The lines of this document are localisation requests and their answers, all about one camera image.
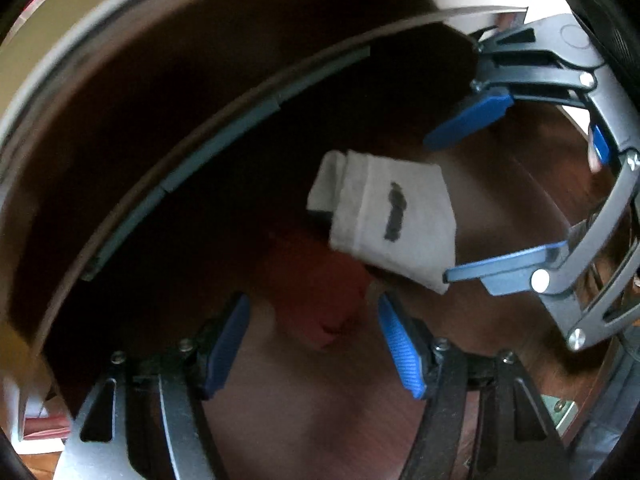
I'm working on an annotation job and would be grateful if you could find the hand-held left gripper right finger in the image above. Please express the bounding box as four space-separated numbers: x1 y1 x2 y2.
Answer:
377 291 571 480

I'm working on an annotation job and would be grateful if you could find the white sock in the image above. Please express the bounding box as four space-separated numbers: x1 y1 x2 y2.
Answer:
306 149 458 295

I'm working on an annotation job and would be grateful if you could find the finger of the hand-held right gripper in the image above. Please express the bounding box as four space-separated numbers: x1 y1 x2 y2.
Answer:
444 149 640 351
424 25 608 152

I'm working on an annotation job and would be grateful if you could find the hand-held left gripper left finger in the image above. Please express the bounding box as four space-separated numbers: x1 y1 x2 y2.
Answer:
52 291 251 480

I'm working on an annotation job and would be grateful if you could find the dark wooden drawer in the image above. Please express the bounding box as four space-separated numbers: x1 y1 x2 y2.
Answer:
0 0 531 361
45 20 626 480

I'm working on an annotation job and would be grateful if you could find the grey metal drawer bracket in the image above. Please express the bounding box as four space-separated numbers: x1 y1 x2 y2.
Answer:
542 392 583 431

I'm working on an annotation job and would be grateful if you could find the dark red garment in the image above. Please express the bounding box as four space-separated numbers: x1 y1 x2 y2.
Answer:
260 230 373 351

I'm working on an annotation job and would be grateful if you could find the open dark wooden drawer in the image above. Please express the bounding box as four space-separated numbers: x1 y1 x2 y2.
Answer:
0 0 531 361

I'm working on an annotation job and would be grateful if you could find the dark jacket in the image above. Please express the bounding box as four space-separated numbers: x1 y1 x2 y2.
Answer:
575 350 640 461

